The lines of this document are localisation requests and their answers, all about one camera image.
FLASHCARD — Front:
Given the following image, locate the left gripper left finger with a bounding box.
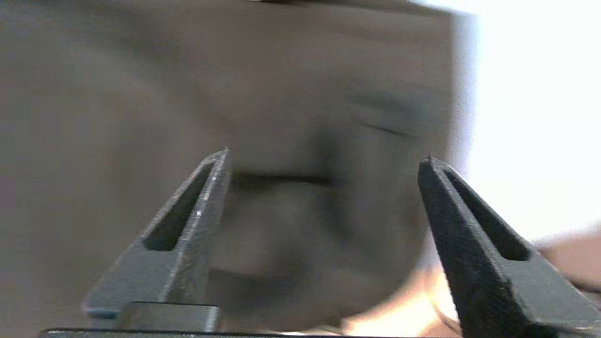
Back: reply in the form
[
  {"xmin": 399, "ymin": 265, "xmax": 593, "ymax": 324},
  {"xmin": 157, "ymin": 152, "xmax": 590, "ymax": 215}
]
[{"xmin": 81, "ymin": 148, "xmax": 233, "ymax": 331}]

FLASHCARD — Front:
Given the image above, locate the black hoodie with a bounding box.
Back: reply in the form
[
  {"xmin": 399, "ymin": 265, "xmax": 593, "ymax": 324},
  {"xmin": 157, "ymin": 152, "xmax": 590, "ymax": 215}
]
[{"xmin": 0, "ymin": 0, "xmax": 460, "ymax": 335}]

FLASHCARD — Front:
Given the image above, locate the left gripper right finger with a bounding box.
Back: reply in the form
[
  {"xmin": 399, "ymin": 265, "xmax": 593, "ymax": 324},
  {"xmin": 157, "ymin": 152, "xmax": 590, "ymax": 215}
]
[{"xmin": 417, "ymin": 155, "xmax": 601, "ymax": 338}]

